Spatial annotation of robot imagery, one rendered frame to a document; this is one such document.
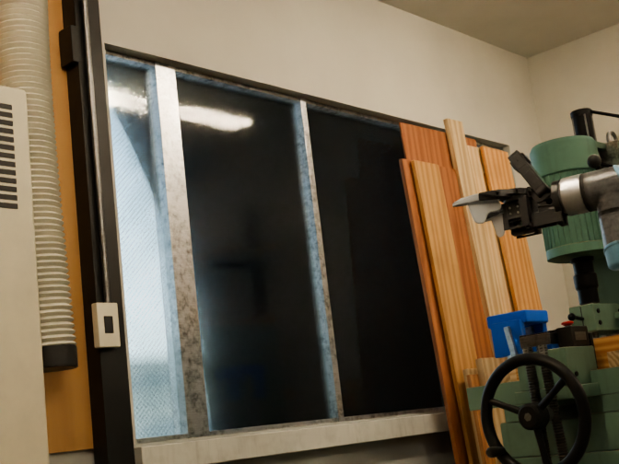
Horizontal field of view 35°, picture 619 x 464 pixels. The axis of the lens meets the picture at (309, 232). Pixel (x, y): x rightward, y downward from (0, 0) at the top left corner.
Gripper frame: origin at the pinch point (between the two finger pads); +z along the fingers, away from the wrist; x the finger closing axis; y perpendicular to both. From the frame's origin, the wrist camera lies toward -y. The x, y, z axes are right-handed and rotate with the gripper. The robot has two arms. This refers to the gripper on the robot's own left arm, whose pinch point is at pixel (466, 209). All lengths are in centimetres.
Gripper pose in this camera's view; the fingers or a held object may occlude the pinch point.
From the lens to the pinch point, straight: 203.4
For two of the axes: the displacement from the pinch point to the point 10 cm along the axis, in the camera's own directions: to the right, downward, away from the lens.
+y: 0.4, 9.5, -3.1
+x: 5.4, 2.4, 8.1
